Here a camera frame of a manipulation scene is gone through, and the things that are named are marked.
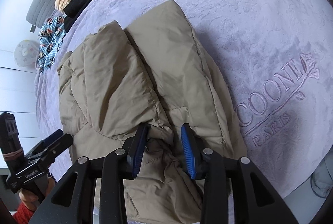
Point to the lavender plush bed blanket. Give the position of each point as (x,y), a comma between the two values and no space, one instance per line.
(276,58)

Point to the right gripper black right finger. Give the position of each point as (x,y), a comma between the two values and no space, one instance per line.
(255,200)

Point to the white round patterned pillow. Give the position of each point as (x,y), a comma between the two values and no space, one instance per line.
(26,52)

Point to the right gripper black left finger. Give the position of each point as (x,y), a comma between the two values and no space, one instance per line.
(72,198)

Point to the beige puffer jacket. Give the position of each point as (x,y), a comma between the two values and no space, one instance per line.
(154,71)

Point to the blue monkey print pajamas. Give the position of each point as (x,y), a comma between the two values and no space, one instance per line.
(51,36)

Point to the left red sleeve forearm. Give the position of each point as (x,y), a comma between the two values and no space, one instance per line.
(23,214)

